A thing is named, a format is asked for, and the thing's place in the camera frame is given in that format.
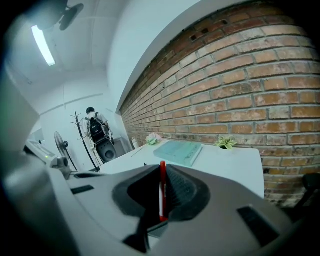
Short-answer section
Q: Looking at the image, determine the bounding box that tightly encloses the long ceiling light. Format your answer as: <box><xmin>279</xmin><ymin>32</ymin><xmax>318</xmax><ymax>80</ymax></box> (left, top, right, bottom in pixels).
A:
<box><xmin>30</xmin><ymin>24</ymin><xmax>57</xmax><ymax>67</ymax></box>

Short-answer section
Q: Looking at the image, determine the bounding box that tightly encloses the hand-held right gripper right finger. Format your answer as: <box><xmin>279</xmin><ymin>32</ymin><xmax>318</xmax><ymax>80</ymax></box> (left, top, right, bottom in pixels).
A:
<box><xmin>149</xmin><ymin>163</ymin><xmax>294</xmax><ymax>256</ymax></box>

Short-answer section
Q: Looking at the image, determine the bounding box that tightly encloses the white device with green light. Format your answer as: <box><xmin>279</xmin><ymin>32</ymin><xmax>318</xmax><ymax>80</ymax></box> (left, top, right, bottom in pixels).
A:
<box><xmin>24</xmin><ymin>139</ymin><xmax>57</xmax><ymax>165</ymax></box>

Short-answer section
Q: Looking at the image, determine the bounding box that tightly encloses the small green potted plant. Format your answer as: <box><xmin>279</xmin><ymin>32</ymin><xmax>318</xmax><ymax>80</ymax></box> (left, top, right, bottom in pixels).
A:
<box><xmin>214</xmin><ymin>135</ymin><xmax>239</xmax><ymax>151</ymax></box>

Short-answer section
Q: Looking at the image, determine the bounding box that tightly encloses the red marker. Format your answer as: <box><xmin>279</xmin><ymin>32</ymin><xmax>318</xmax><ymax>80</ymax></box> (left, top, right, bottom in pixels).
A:
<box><xmin>159</xmin><ymin>160</ymin><xmax>169</xmax><ymax>223</ymax></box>

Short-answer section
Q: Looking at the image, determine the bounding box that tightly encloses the black standing fan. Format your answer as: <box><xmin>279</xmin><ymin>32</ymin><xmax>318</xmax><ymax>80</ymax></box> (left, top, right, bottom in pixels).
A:
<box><xmin>54</xmin><ymin>130</ymin><xmax>79</xmax><ymax>172</ymax></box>

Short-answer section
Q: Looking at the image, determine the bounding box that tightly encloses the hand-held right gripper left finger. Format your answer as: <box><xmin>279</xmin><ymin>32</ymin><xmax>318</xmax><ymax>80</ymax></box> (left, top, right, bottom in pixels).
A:
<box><xmin>47</xmin><ymin>163</ymin><xmax>161</xmax><ymax>256</ymax></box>

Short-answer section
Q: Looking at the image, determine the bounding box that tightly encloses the light blue book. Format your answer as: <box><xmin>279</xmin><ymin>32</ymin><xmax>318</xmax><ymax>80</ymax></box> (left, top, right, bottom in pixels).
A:
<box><xmin>153</xmin><ymin>140</ymin><xmax>204</xmax><ymax>168</ymax></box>

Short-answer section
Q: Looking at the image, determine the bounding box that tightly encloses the black rounded chair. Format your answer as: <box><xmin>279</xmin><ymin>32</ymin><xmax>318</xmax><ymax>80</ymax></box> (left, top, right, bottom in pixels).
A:
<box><xmin>95</xmin><ymin>136</ymin><xmax>118</xmax><ymax>165</ymax></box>

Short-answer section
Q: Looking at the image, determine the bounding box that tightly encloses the pink artificial flower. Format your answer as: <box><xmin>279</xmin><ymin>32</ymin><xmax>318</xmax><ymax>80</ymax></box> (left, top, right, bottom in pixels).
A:
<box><xmin>130</xmin><ymin>132</ymin><xmax>164</xmax><ymax>158</ymax></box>

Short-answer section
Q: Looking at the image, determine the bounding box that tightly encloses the black coat rack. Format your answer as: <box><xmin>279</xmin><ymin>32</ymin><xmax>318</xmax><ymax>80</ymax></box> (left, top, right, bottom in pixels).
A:
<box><xmin>69</xmin><ymin>111</ymin><xmax>101</xmax><ymax>173</ymax></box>

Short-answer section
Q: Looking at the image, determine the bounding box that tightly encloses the black wall-mounted fan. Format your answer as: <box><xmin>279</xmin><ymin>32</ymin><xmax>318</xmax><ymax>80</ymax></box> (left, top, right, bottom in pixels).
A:
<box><xmin>58</xmin><ymin>3</ymin><xmax>85</xmax><ymax>32</ymax></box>

